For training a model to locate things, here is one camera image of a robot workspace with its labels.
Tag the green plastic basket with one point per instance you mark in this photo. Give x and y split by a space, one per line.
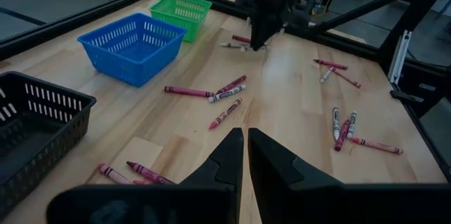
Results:
183 12

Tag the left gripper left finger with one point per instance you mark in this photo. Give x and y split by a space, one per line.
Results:
197 203

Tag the white light bar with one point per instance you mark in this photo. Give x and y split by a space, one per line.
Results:
400 58

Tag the black plastic basket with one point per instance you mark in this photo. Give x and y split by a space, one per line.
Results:
42 139

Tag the white crayon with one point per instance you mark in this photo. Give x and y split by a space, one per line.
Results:
335 123
326 75
351 124
226 93
232 45

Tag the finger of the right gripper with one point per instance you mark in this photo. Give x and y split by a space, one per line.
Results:
270 28
258 30

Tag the red crayon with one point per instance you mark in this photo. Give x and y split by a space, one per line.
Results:
330 64
231 84
241 38
149 173
341 135
188 91

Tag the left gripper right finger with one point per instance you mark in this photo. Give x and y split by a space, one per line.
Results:
310 203

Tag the blue plastic basket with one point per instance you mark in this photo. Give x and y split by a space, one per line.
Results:
134 58

